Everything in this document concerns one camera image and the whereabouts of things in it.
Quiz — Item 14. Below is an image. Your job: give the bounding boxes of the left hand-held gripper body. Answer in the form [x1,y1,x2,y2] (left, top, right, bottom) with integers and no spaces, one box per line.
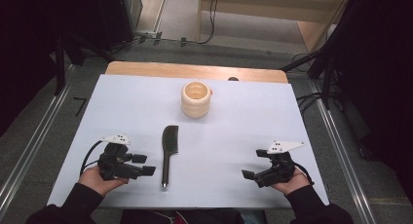
[96,134,145,182]

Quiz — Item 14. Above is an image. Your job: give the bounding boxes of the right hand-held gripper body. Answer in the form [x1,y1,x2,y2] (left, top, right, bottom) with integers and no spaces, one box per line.
[254,140,306,189]

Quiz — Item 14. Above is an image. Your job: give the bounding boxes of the black comb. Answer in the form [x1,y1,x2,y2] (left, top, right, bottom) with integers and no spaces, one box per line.
[161,125,180,189]

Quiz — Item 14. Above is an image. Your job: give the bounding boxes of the cream ribbed cup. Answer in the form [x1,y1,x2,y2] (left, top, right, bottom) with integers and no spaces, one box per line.
[180,81,213,119]

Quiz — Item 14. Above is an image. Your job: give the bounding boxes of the person's right hand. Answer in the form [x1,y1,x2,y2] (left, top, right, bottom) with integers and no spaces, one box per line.
[269,167,311,197]

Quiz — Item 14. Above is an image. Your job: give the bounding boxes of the person's left hand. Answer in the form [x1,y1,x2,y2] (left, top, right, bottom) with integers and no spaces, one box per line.
[78,165,130,198]

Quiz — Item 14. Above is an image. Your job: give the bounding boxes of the white board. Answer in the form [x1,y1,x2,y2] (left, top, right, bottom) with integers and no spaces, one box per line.
[47,73,330,209]

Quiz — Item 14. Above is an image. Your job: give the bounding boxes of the wooden table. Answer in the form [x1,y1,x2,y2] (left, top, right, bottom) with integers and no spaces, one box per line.
[105,61,289,85]

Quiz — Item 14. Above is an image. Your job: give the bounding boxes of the black metal stand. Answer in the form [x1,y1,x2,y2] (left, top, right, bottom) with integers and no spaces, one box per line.
[53,32,116,96]
[281,48,339,111]

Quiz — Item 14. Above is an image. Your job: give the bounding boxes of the power strip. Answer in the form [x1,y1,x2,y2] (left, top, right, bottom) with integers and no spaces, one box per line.
[134,29,164,40]

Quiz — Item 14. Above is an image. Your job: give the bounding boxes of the light wooden shelf unit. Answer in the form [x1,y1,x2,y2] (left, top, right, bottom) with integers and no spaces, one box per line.
[196,0,354,53]

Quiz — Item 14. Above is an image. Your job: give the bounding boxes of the dark cabinet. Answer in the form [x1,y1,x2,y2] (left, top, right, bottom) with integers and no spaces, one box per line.
[96,0,144,52]

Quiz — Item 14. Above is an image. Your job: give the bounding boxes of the dark curtain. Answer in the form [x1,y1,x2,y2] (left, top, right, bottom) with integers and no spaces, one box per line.
[0,0,98,137]
[324,0,413,205]

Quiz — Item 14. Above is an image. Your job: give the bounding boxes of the left hand-held gripper black cable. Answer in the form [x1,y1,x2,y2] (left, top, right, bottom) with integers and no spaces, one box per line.
[80,139,108,177]

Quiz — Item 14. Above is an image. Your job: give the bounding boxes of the hand-held gripper black cable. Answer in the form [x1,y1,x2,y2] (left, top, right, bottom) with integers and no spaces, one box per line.
[293,162,316,186]
[80,139,108,177]

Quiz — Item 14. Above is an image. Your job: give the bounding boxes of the right hand-held gripper black cable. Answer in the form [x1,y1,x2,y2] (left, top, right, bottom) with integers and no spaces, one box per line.
[293,162,316,186]

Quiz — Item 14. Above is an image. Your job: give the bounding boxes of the aluminium floor rail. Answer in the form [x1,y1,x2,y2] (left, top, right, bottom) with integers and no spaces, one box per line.
[0,64,77,215]
[308,79,378,224]

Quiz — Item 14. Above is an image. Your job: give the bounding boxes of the black floor cables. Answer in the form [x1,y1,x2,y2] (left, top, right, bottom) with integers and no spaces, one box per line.
[295,92,325,115]

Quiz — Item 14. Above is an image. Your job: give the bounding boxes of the black hanging cable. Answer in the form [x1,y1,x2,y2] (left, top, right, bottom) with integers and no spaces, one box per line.
[198,0,219,45]

